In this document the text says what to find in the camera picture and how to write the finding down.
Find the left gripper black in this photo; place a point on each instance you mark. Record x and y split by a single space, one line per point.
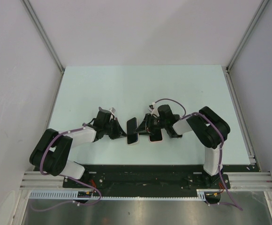
119 132

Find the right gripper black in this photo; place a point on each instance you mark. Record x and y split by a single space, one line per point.
146 125

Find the beige phone case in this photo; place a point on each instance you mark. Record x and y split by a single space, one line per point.
136 143

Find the black screen smartphone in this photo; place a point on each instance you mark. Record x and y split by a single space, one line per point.
155 138
174 135

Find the pink phone case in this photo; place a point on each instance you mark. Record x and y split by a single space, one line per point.
156 141

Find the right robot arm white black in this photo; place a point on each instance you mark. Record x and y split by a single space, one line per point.
209 128

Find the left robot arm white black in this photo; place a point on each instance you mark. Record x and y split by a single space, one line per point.
51 153

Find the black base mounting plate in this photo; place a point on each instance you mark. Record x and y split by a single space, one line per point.
160 181

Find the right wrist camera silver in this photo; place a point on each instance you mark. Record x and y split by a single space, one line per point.
153 110

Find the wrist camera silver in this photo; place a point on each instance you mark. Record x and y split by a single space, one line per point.
153 110
112 110

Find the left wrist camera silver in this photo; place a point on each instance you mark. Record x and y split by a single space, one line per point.
112 110

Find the right aluminium side rail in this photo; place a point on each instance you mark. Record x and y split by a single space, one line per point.
240 117

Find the aluminium frame front rail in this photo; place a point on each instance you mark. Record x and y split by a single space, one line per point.
239 181

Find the left aluminium corner post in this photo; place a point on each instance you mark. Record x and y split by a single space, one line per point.
43 34

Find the aluminium corner post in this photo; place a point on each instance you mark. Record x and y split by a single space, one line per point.
248 32
43 34

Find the right aluminium corner post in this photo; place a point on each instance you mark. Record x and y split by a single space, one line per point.
248 32

